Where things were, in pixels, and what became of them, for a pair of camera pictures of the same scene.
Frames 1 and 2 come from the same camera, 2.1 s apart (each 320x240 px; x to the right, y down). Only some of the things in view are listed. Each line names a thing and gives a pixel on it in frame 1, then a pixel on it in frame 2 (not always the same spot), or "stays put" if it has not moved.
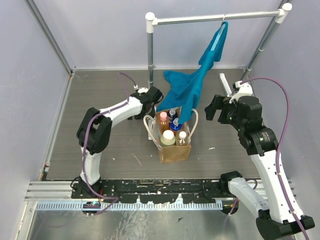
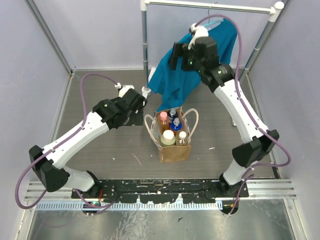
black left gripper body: (154, 94) → (135, 116)
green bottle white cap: (168, 137) stays put
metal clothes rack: (151, 22) → (274, 14)
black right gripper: (217, 103) → (179, 50)
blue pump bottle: (175, 125) stays put
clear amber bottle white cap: (182, 137) stays put
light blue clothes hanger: (218, 47) → (212, 23)
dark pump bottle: (172, 114) stays put
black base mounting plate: (156, 191) stays put
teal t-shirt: (184, 92) → (224, 31)
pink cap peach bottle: (164, 121) stays put
